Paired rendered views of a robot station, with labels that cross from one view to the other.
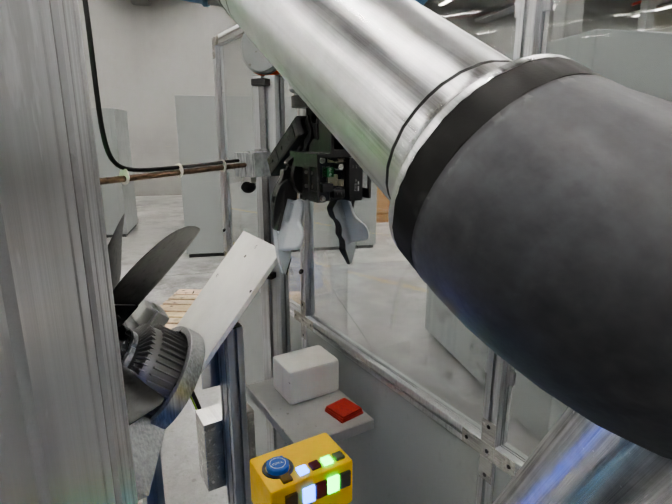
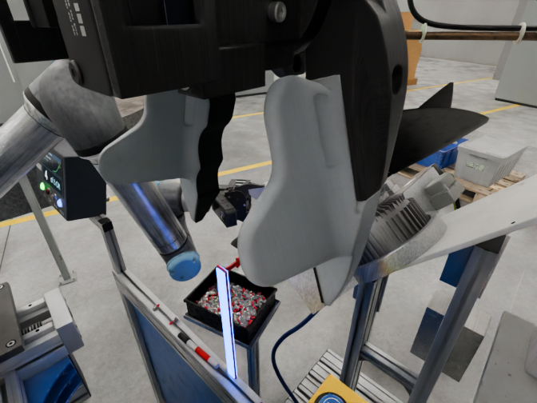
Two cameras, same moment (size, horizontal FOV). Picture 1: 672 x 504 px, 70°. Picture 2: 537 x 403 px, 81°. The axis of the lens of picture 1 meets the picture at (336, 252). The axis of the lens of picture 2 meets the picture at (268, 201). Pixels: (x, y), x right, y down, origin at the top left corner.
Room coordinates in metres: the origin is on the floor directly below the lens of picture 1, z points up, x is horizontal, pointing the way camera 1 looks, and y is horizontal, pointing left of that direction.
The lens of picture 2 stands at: (0.56, -0.10, 1.58)
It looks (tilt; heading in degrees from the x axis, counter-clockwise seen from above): 31 degrees down; 73
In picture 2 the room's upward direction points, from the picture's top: straight up
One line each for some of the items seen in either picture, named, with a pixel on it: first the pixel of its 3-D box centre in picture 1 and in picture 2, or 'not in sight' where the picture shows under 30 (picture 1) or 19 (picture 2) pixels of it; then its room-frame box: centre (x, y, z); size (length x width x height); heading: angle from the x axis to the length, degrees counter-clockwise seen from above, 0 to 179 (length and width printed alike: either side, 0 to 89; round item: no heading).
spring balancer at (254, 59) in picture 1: (267, 48); not in sight; (1.56, 0.21, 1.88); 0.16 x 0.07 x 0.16; 66
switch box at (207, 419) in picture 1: (226, 442); (447, 335); (1.27, 0.33, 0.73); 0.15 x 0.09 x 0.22; 121
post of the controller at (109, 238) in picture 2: not in sight; (112, 246); (0.32, 0.77, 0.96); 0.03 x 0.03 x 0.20; 31
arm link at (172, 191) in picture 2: not in sight; (165, 197); (0.51, 0.64, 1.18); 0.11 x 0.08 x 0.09; 158
